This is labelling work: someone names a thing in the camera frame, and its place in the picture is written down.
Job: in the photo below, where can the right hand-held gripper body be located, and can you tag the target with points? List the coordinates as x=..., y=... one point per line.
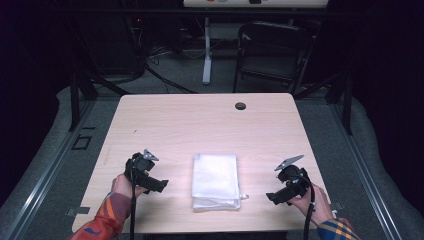
x=295, y=180

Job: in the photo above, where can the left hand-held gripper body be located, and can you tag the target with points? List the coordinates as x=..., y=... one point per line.
x=140, y=165

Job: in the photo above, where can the person's left hand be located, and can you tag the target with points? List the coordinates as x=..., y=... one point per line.
x=123, y=186

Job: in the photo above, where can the person's right hand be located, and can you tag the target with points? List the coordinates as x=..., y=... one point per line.
x=318, y=206

